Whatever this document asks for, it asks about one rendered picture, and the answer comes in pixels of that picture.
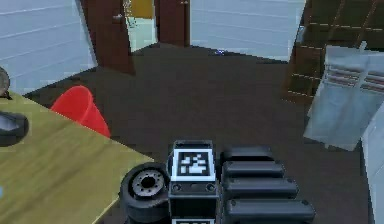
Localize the grey round object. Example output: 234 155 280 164
0 66 11 100

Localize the dark brown shelf unit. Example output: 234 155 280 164
281 0 384 106

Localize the light wooden table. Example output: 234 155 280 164
0 91 155 224

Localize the dark brown room door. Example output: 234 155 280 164
79 0 136 76
153 0 192 48

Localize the pale grey shelf unit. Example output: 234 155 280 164
303 41 384 152

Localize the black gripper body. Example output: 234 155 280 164
119 161 172 224

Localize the black bowl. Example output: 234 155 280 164
0 111 30 148

